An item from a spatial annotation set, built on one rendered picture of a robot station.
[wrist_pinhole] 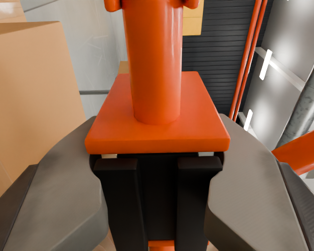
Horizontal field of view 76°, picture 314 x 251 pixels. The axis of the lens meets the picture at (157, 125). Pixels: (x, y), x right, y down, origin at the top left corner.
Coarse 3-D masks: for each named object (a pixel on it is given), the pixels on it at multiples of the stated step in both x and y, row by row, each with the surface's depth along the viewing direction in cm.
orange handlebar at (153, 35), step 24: (120, 0) 7; (144, 0) 6; (168, 0) 6; (192, 0) 6; (144, 24) 7; (168, 24) 7; (144, 48) 7; (168, 48) 7; (144, 72) 8; (168, 72) 8; (144, 96) 8; (168, 96) 8; (144, 120) 9; (168, 120) 9
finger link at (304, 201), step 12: (288, 168) 8; (288, 180) 7; (300, 180) 7; (288, 192) 7; (300, 192) 7; (312, 192) 7; (300, 204) 6; (312, 204) 6; (300, 216) 6; (312, 216) 6; (312, 228) 6; (312, 240) 5
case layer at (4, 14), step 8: (0, 0) 68; (8, 0) 71; (16, 0) 75; (0, 8) 68; (8, 8) 71; (16, 8) 75; (0, 16) 68; (8, 16) 71; (16, 16) 75; (24, 16) 80
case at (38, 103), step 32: (0, 32) 17; (32, 32) 21; (0, 64) 16; (32, 64) 21; (64, 64) 28; (0, 96) 16; (32, 96) 20; (64, 96) 27; (0, 128) 16; (32, 128) 20; (64, 128) 27; (0, 160) 16; (32, 160) 20; (0, 192) 16
